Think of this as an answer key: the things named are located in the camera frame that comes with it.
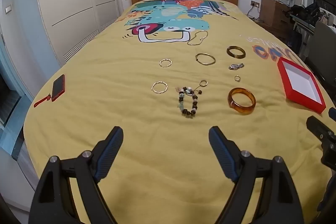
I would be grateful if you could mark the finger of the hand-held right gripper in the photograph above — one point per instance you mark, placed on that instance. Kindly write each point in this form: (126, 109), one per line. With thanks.
(319, 128)
(332, 113)

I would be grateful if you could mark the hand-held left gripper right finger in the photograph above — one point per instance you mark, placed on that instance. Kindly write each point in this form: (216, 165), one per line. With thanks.
(221, 153)

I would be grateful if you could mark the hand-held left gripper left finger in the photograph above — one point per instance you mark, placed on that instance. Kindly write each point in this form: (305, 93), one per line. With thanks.
(111, 150)

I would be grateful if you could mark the red jewelry box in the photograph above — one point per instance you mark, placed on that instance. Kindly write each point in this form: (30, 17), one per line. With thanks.
(302, 82)

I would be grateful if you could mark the amber bangle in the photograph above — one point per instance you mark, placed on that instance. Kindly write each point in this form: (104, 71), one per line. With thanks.
(236, 106)

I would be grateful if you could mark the twisted metal bangle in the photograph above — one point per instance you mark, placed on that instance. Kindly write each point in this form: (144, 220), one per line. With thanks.
(153, 88)
(161, 62)

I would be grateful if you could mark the thin metal bangle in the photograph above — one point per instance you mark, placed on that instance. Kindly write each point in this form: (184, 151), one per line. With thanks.
(199, 61)

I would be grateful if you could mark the yellow printed blanket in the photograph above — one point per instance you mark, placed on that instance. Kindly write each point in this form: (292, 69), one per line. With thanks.
(157, 134)

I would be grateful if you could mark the dark chair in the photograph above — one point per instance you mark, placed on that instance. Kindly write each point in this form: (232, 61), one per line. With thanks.
(323, 40)

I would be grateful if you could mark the dark green bangle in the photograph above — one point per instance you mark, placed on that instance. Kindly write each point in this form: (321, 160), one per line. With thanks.
(231, 54)

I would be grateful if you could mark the black bags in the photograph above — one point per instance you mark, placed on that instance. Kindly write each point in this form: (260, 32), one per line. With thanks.
(304, 12)

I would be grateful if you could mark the wooden dresser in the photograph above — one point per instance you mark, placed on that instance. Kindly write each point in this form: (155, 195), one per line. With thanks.
(274, 16)

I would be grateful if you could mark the white wardrobe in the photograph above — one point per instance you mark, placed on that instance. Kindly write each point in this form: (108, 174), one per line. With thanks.
(73, 3)

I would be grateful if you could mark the wall socket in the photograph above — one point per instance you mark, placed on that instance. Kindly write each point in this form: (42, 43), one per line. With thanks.
(255, 3)

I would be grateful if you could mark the wall light switch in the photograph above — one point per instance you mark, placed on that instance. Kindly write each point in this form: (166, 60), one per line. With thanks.
(8, 8)

